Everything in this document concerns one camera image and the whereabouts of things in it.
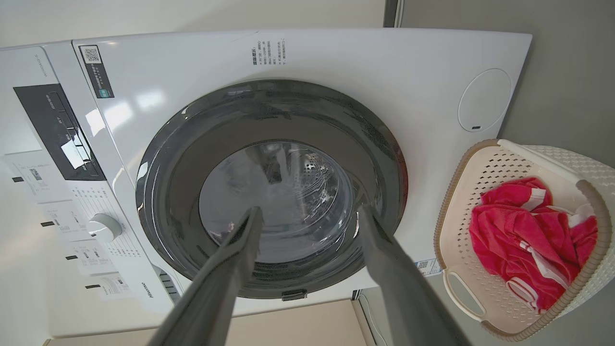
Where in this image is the cream perforated laundry basket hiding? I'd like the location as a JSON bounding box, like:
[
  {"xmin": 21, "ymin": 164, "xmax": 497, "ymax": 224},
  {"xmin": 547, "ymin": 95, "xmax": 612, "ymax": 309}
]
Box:
[{"xmin": 434, "ymin": 139, "xmax": 615, "ymax": 342}]

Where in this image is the blue energy label sticker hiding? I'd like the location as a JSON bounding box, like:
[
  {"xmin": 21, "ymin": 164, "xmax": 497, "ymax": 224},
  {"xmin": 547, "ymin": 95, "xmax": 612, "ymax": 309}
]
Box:
[{"xmin": 414, "ymin": 259, "xmax": 443, "ymax": 277}]

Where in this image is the dark QR code sticker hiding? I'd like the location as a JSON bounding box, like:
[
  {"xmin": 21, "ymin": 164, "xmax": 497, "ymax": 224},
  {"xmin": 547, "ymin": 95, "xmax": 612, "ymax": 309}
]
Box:
[{"xmin": 79, "ymin": 45, "xmax": 115, "ymax": 99}]

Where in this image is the white taped paper label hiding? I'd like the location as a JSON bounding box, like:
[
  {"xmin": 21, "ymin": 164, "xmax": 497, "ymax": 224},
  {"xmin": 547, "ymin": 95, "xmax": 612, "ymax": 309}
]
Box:
[
  {"xmin": 4, "ymin": 150, "xmax": 65, "ymax": 197},
  {"xmin": 66, "ymin": 240, "xmax": 117, "ymax": 277},
  {"xmin": 86, "ymin": 273, "xmax": 133, "ymax": 301},
  {"xmin": 38, "ymin": 199, "xmax": 92, "ymax": 241}
]

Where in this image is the red garment with white stripes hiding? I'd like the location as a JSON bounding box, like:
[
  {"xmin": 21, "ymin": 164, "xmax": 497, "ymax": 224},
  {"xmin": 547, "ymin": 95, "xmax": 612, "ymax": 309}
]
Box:
[{"xmin": 469, "ymin": 177, "xmax": 599, "ymax": 313}]

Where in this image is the round black washing machine door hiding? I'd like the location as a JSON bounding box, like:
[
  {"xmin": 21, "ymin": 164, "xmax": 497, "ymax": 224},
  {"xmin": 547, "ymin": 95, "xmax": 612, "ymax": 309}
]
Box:
[{"xmin": 135, "ymin": 79, "xmax": 409, "ymax": 299}]

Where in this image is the white floor cable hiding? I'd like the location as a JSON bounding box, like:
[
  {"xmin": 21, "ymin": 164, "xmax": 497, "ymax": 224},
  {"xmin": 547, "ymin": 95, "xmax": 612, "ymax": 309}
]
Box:
[{"xmin": 358, "ymin": 293, "xmax": 381, "ymax": 346}]

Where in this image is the printed warning text label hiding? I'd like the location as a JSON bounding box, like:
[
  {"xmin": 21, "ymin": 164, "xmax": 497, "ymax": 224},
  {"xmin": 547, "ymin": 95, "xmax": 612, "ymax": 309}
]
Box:
[{"xmin": 252, "ymin": 39, "xmax": 286, "ymax": 66}]

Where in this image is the black control display panel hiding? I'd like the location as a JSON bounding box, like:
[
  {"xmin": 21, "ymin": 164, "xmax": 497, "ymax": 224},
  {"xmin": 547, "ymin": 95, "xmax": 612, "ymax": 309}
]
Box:
[{"xmin": 13, "ymin": 84, "xmax": 106, "ymax": 182}]

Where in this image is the round white filter cover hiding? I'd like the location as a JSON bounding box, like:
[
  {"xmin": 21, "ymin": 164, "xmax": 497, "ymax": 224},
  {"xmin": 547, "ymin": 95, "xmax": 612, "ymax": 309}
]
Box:
[{"xmin": 457, "ymin": 68, "xmax": 512, "ymax": 133}]

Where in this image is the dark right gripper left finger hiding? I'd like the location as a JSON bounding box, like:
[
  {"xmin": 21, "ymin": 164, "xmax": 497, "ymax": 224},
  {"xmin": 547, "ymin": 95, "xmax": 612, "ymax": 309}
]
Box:
[{"xmin": 148, "ymin": 207, "xmax": 265, "ymax": 346}]

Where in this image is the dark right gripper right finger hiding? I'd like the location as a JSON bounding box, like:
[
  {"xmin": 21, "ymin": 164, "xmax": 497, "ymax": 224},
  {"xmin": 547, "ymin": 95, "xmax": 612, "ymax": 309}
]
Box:
[{"xmin": 357, "ymin": 205, "xmax": 471, "ymax": 346}]

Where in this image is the white front-load washing machine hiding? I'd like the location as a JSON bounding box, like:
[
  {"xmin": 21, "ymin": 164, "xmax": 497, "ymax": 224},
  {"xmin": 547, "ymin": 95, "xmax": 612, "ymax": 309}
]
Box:
[{"xmin": 0, "ymin": 28, "xmax": 533, "ymax": 339}]

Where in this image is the white program selector knob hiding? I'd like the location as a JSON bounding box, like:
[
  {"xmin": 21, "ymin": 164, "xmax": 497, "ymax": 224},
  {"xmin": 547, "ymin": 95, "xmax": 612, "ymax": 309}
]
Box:
[{"xmin": 86, "ymin": 213, "xmax": 123, "ymax": 243}]

